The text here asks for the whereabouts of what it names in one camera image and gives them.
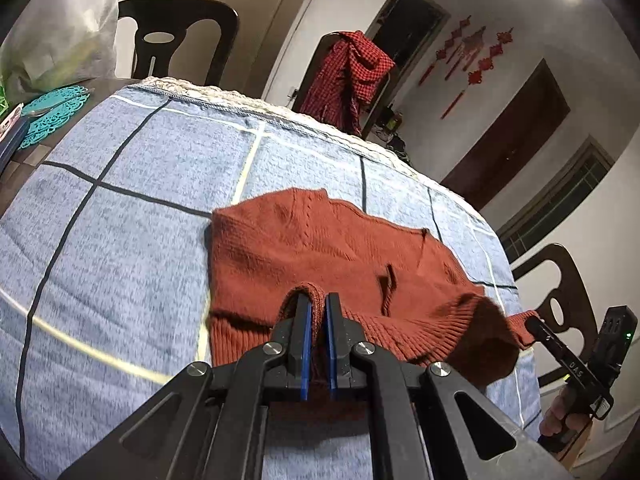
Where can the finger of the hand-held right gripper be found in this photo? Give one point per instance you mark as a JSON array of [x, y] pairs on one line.
[[565, 355]]

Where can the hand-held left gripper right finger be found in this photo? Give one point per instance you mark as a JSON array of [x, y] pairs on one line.
[[331, 345]]

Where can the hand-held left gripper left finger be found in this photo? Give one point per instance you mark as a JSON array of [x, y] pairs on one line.
[[305, 345]]

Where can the rust knitted sweater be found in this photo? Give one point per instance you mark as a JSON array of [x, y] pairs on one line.
[[300, 240]]

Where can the person's right hand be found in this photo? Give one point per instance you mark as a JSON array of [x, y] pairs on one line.
[[557, 407]]

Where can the dark wooden chair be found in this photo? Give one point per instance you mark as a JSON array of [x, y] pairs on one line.
[[320, 57], [575, 280], [210, 25]]

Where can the barred window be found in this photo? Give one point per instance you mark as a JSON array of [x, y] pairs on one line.
[[555, 200]]

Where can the blue checked blanket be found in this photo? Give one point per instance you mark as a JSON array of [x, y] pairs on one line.
[[125, 210]]

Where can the brown wooden door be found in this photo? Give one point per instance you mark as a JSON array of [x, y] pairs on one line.
[[510, 135]]

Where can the red checked scarf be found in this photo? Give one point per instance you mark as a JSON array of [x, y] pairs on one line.
[[360, 65]]

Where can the long red knot ornament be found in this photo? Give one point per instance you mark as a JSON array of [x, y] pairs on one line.
[[482, 72]]

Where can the red knot ornament gold centre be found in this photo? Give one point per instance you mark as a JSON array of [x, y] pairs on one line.
[[472, 45]]

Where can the short red knot ornament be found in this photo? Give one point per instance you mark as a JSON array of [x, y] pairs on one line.
[[450, 42]]

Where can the dark glass doorway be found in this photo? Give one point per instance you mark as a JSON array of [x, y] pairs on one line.
[[405, 22]]

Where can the teal lace table mat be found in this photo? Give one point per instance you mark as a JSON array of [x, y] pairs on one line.
[[50, 115]]

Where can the white plastic bag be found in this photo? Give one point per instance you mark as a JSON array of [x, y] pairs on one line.
[[55, 45]]

